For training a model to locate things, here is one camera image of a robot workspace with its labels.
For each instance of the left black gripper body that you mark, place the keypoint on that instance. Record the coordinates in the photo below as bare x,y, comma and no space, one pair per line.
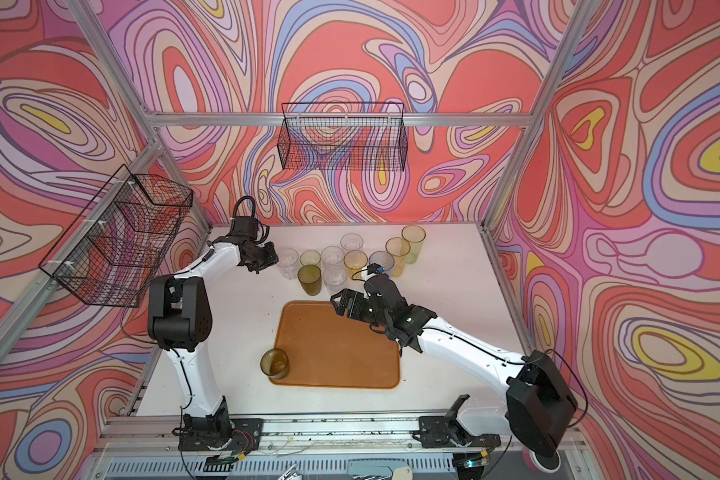
262,256

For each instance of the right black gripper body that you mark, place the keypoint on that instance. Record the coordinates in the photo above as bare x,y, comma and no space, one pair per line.
362,309

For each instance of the clear faceted glass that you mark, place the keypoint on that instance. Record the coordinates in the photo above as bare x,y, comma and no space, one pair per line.
288,263

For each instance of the brown plastic tray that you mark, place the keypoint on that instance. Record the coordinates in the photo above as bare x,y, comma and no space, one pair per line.
329,351

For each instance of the clear glass back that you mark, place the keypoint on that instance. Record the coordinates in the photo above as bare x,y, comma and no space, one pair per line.
351,242

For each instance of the short amber textured glass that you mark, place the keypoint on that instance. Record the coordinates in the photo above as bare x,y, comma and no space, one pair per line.
275,364

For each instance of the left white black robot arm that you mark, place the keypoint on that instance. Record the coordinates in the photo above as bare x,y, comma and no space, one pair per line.
180,322

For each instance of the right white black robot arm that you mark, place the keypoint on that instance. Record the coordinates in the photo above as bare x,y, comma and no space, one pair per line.
539,405

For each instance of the blue textured glass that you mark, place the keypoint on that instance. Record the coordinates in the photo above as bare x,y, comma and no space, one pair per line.
384,259

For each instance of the tall clear glass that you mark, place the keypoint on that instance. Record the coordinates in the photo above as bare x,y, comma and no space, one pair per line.
334,272

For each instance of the tall yellow glass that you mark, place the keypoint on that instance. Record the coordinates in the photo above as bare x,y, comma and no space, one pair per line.
398,248

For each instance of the pale green glass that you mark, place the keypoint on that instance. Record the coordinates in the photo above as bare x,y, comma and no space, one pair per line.
310,258

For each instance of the tall olive textured glass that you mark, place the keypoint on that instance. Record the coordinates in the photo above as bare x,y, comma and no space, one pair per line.
310,279

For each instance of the tall light green glass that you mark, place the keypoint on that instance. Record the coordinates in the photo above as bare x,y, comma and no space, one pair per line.
415,235

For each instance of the pink tape roll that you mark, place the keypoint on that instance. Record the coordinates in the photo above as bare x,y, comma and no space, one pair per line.
542,464

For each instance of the black wire basket back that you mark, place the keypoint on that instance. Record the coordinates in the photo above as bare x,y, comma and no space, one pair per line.
343,136

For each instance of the black wire basket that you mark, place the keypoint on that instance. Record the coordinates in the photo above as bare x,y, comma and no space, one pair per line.
343,136
122,245

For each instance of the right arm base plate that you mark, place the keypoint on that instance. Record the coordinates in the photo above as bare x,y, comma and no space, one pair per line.
442,432

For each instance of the black wire basket left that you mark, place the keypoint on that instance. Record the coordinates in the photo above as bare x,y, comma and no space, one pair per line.
122,245

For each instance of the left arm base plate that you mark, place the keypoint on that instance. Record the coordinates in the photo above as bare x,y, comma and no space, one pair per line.
241,435

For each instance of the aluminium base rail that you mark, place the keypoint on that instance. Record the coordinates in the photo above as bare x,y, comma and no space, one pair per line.
280,435

